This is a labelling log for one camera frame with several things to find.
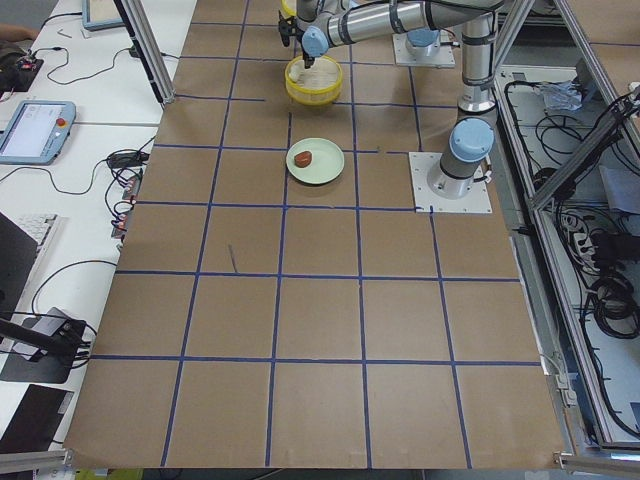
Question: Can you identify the aluminium frame post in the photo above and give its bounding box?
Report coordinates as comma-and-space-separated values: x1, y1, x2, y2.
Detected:
114, 0, 175, 106

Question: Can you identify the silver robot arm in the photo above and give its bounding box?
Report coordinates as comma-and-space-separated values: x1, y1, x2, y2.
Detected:
405, 28, 441, 57
278, 1, 503, 200

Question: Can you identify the white keyboard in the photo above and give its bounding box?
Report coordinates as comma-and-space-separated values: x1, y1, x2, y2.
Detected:
15, 213, 66, 257

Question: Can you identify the black laptop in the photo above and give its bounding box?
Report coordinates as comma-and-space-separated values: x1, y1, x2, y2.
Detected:
0, 214, 38, 320

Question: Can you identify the reddish brown bun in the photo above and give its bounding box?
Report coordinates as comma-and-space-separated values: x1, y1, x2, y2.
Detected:
293, 150, 313, 168

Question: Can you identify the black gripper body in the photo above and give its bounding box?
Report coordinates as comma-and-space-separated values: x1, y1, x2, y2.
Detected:
302, 47, 315, 60

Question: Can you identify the blue teach pendant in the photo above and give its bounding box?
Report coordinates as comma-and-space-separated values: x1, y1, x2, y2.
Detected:
81, 0, 124, 31
1, 100, 76, 166

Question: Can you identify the black power adapter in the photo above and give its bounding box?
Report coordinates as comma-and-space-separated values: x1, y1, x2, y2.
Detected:
107, 152, 149, 169

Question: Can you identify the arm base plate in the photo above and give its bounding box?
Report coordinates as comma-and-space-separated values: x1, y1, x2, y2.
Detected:
409, 152, 492, 214
392, 31, 455, 69

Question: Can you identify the light green bowl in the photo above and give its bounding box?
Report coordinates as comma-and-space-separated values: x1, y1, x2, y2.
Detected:
286, 138, 344, 185

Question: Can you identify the white steamed bun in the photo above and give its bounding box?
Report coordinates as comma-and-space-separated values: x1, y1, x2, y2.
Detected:
289, 63, 306, 85

